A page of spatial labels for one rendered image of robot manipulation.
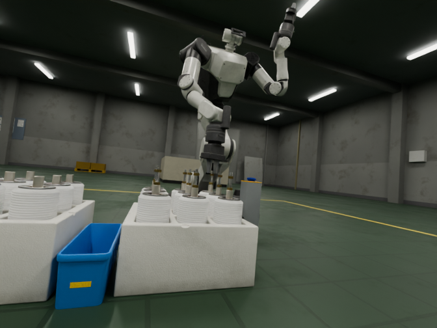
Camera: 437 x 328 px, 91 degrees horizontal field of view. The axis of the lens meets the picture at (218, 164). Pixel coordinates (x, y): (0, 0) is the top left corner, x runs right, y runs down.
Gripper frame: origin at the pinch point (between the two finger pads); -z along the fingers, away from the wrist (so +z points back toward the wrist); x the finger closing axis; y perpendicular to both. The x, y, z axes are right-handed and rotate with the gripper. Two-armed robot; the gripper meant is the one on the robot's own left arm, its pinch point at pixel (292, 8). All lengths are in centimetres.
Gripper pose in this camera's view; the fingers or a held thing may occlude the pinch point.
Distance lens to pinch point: 169.8
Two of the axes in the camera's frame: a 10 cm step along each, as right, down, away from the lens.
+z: -2.8, 9.5, 1.1
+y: -9.1, -3.0, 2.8
